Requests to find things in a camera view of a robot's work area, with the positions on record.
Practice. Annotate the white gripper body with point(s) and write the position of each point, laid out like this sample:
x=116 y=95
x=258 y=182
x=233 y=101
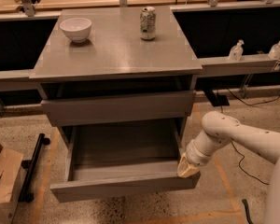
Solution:
x=196 y=155

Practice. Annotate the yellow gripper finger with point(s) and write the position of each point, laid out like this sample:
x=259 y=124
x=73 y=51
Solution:
x=183 y=166
x=192 y=171

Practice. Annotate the grey drawer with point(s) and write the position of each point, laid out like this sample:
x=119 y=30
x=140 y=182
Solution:
x=121 y=159
x=111 y=109

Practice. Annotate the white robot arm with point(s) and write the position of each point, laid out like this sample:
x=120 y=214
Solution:
x=218 y=131

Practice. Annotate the grey top drawer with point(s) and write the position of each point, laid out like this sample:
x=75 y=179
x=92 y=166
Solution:
x=111 y=109

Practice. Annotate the grey drawer cabinet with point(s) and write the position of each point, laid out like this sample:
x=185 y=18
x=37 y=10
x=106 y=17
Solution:
x=115 y=44

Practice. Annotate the clear sanitizer bottle left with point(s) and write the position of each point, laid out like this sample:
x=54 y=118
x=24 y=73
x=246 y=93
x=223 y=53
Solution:
x=236 y=51

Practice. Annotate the clear sanitizer bottle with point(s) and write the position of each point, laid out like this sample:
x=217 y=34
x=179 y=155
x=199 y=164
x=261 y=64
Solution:
x=274 y=52
x=236 y=51

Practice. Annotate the clear sanitizer bottle right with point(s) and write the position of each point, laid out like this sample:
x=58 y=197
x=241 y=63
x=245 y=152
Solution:
x=274 y=52

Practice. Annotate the white green soda can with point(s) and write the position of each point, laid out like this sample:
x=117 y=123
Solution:
x=148 y=23

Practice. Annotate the black metal bar stand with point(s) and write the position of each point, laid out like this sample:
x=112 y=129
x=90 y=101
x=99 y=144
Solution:
x=29 y=165

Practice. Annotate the white ceramic bowl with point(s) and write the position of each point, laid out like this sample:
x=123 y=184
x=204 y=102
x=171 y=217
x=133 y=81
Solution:
x=76 y=29

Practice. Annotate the brown cardboard box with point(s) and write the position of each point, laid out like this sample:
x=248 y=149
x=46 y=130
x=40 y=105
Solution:
x=10 y=183

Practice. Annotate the grey metal rail shelf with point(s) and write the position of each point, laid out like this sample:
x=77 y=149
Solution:
x=22 y=80

